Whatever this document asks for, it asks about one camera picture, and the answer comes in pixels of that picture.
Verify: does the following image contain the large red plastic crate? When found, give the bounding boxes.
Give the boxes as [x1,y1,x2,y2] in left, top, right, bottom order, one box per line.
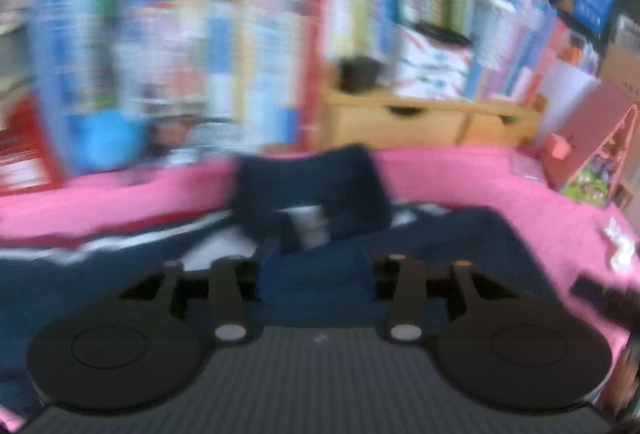
[0,94,66,195]

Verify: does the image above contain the pink rabbit print blanket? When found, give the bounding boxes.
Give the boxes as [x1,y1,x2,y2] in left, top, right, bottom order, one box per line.
[0,147,640,434]

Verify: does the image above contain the row of pastel slim books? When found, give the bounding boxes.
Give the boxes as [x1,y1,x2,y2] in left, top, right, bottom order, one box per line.
[465,0,601,105]

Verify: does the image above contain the white navy red-striped jacket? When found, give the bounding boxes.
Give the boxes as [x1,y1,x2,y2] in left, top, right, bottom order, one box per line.
[0,144,631,420]

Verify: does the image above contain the white board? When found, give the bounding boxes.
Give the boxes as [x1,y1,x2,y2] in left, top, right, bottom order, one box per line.
[532,59,601,150]

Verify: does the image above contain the brown cardboard box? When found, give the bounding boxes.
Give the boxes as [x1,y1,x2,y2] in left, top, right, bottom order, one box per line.
[597,14,640,100]

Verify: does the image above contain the wooden drawer organizer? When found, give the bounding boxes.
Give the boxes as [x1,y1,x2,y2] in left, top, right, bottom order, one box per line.
[320,64,548,150]

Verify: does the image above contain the row of colourful upright books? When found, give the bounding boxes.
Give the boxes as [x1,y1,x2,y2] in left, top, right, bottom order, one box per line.
[115,0,331,150]

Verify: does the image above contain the white printed cardboard box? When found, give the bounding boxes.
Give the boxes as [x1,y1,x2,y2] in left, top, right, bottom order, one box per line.
[395,22,476,100]

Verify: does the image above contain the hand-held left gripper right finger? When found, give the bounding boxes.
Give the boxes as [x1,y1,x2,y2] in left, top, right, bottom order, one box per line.
[367,247,521,342]

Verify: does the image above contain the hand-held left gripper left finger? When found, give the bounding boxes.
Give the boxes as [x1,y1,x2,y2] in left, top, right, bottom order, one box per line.
[120,239,281,344]

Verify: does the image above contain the pink toy house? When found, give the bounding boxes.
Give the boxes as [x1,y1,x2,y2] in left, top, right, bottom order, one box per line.
[545,79,640,210]

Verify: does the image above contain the small black box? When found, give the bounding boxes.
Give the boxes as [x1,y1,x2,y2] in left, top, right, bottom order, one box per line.
[337,57,383,92]

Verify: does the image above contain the crumpled white tissue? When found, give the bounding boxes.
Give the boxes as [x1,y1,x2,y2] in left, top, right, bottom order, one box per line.
[600,217,640,272]

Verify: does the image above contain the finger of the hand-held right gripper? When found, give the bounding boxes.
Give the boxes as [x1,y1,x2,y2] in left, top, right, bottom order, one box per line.
[570,277,611,310]

